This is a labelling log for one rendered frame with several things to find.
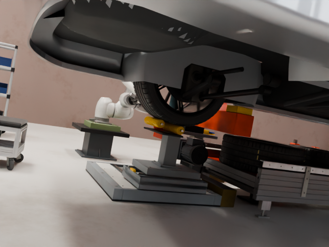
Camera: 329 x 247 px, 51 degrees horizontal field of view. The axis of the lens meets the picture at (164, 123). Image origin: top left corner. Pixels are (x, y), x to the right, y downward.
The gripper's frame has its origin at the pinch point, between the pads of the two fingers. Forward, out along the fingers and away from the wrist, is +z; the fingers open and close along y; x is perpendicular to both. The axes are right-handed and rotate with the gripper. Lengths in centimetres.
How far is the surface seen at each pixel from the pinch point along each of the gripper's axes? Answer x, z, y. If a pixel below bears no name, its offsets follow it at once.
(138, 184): -39, 32, -34
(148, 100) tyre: -2.5, 26.5, 3.8
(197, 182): -7, 34, -60
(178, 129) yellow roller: 3.9, 28.3, -24.1
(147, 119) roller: -4.1, 2.6, -13.2
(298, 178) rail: 53, 52, -101
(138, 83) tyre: 0.7, 17.8, 14.7
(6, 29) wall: -18, -378, 128
